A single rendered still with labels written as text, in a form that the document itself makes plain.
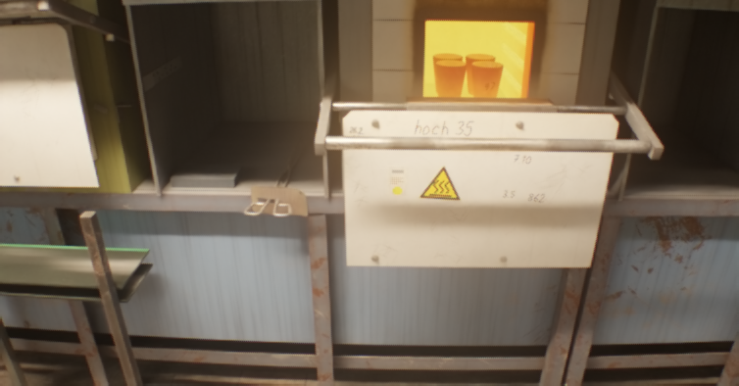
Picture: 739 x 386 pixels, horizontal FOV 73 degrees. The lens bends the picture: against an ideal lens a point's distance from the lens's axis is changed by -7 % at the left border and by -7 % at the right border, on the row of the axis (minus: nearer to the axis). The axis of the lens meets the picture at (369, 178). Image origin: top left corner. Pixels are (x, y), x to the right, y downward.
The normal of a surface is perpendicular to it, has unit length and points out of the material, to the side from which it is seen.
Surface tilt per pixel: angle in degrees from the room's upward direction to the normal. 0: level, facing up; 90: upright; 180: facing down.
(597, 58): 90
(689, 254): 90
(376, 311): 90
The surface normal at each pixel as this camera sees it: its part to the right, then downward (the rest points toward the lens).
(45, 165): -0.04, 0.41
